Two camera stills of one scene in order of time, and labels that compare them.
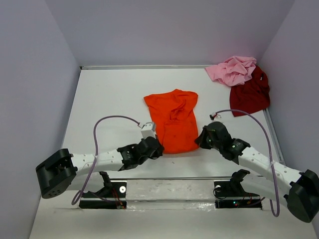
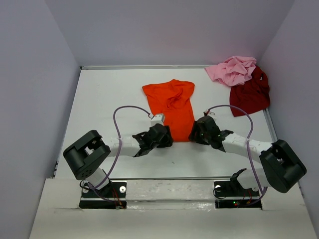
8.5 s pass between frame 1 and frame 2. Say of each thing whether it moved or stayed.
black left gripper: moved
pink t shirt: stayed
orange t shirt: moved
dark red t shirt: stayed
